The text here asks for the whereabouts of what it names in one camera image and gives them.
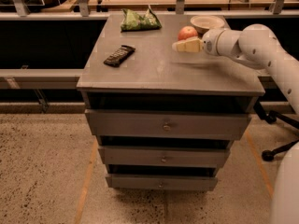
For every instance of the black rxbar chocolate bar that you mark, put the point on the black rxbar chocolate bar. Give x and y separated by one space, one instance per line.
119 56

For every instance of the black office chair base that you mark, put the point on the black office chair base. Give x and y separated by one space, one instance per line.
281 136

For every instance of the metal railing frame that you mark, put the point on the metal railing frame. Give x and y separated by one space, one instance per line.
93 10

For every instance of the bottom grey drawer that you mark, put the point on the bottom grey drawer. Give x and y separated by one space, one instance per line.
166 182

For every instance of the top grey drawer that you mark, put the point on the top grey drawer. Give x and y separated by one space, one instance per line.
167 125

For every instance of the white bowl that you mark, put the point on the white bowl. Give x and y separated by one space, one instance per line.
204 23

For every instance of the green chip bag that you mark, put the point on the green chip bag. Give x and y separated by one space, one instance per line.
132 21

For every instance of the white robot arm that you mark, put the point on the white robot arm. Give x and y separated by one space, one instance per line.
258 48

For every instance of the grey drawer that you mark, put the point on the grey drawer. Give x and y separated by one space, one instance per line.
163 156
166 182
167 125

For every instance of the grey drawer cabinet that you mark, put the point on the grey drawer cabinet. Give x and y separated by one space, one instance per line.
239 98

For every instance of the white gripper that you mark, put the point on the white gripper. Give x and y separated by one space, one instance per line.
210 44

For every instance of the red apple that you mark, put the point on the red apple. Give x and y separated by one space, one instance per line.
187 32

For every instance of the middle grey drawer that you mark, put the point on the middle grey drawer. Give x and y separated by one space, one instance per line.
163 156

